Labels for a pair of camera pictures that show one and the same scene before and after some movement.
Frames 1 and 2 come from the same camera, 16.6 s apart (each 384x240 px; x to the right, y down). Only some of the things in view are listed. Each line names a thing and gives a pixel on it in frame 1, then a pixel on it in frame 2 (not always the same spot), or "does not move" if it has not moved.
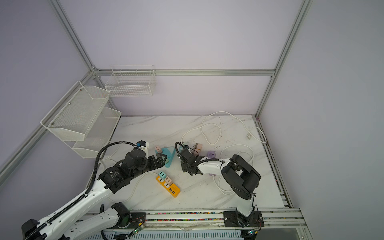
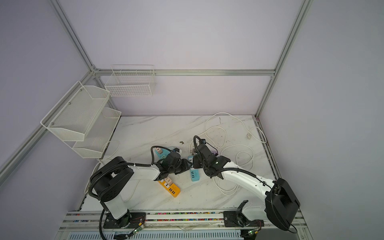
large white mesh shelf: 75,114 does not move
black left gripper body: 148,165 to 181,166
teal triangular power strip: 169,152 does not move
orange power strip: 173,189 does not move
